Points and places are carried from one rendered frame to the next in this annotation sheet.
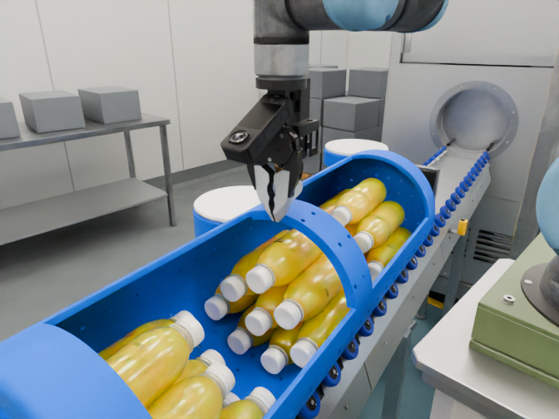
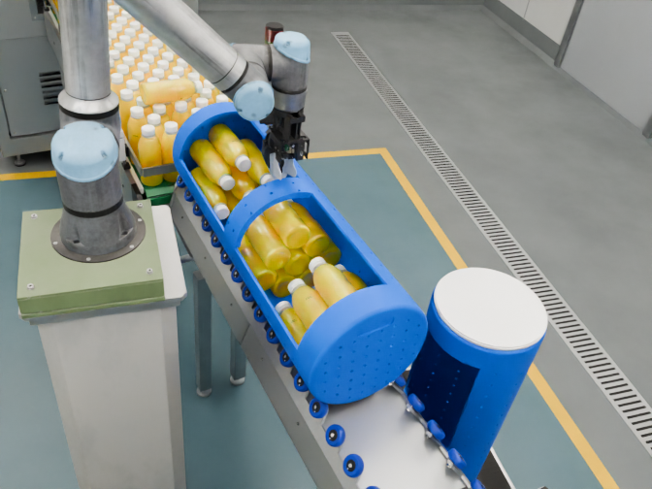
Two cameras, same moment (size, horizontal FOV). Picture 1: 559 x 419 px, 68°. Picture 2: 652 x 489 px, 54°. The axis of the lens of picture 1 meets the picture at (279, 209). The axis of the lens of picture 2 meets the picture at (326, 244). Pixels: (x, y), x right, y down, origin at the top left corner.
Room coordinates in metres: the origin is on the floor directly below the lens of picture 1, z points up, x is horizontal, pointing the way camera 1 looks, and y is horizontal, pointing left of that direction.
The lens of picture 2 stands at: (1.22, -1.11, 2.09)
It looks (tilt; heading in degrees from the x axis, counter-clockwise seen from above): 39 degrees down; 114
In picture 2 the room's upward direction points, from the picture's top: 8 degrees clockwise
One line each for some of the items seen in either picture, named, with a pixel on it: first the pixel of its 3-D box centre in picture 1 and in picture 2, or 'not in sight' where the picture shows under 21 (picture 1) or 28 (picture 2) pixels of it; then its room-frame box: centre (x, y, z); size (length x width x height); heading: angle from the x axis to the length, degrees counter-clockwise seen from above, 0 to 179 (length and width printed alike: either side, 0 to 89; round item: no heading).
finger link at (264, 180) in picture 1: (274, 188); (289, 169); (0.61, 0.01, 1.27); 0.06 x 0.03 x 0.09; 147
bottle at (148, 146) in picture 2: not in sight; (149, 157); (0.03, 0.17, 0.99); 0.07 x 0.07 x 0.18
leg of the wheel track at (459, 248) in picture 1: (454, 277); not in sight; (1.88, -0.92, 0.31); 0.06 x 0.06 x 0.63; 57
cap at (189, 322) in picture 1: (188, 332); (244, 164); (0.41, 0.11, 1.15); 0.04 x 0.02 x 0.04; 57
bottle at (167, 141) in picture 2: not in sight; (172, 153); (0.07, 0.23, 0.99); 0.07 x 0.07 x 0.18
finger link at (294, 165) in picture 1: (286, 167); (272, 149); (0.57, -0.01, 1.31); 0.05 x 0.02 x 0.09; 57
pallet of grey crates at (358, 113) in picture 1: (329, 125); not in sight; (4.52, -0.55, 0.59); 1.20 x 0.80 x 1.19; 46
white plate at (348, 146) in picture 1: (356, 147); not in sight; (1.81, -0.34, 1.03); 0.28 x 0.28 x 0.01
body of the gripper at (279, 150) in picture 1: (284, 120); (287, 131); (0.60, -0.01, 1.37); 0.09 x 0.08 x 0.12; 147
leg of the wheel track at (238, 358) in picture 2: not in sight; (239, 327); (0.31, 0.27, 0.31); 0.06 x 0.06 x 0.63; 57
